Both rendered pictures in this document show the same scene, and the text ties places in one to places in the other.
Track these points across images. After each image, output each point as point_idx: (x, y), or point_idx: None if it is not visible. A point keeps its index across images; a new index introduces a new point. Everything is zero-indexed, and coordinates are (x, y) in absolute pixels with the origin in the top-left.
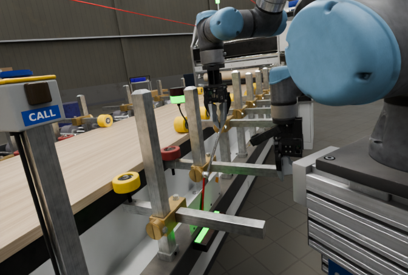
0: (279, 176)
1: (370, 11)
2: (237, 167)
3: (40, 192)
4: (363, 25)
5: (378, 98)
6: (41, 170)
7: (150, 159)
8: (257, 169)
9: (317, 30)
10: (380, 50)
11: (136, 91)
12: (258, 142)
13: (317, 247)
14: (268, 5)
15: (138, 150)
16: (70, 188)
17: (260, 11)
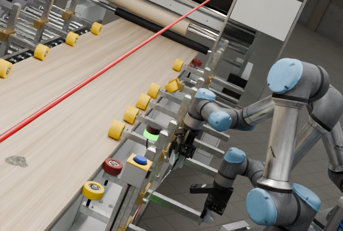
0: (199, 221)
1: (274, 206)
2: (170, 203)
3: (122, 210)
4: (270, 210)
5: (267, 226)
6: (128, 201)
7: (137, 190)
8: (184, 210)
9: (260, 200)
10: (271, 217)
11: (151, 148)
12: (195, 193)
13: None
14: (248, 121)
15: (81, 152)
16: (52, 182)
17: (243, 120)
